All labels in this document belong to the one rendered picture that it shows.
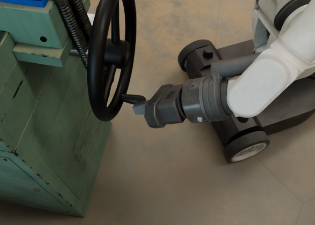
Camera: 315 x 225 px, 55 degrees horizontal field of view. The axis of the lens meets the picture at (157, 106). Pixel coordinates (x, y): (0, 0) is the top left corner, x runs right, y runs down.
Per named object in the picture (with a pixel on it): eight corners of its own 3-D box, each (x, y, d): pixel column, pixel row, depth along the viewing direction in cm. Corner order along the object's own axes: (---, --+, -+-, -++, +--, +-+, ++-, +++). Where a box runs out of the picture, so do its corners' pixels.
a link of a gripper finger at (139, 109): (132, 103, 68) (155, 99, 64) (138, 115, 69) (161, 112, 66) (129, 107, 66) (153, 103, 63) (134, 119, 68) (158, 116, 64)
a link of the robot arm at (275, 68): (257, 113, 58) (312, 60, 52) (246, 126, 51) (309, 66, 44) (232, 90, 60) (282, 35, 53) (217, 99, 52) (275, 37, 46)
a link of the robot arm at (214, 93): (223, 113, 65) (280, 106, 59) (206, 127, 56) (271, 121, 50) (213, 60, 63) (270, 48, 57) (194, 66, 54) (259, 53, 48)
